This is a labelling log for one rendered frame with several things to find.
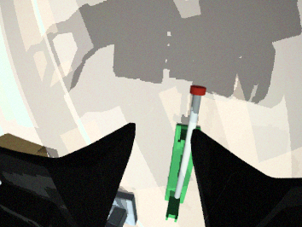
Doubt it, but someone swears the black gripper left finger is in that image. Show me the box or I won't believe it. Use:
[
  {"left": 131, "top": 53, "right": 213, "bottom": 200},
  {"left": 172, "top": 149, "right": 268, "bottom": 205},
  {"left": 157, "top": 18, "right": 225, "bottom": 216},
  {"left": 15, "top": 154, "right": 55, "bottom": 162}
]
[{"left": 0, "top": 123, "right": 136, "bottom": 227}]

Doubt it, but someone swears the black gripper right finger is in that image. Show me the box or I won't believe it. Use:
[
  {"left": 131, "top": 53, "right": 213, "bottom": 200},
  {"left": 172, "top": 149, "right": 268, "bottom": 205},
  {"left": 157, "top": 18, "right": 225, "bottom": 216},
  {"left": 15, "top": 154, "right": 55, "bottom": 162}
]
[{"left": 191, "top": 128, "right": 302, "bottom": 227}]

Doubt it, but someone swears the green cradle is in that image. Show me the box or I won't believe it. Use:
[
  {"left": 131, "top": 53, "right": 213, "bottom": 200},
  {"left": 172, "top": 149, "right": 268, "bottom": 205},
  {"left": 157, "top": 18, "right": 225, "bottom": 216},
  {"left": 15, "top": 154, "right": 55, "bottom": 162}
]
[{"left": 165, "top": 124, "right": 194, "bottom": 223}]

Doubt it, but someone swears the grey pin with dark red head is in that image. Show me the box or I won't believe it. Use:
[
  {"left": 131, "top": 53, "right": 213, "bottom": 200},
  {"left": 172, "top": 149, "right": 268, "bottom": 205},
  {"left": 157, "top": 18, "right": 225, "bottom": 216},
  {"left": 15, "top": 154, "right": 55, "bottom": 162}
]
[{"left": 175, "top": 85, "right": 206, "bottom": 199}]

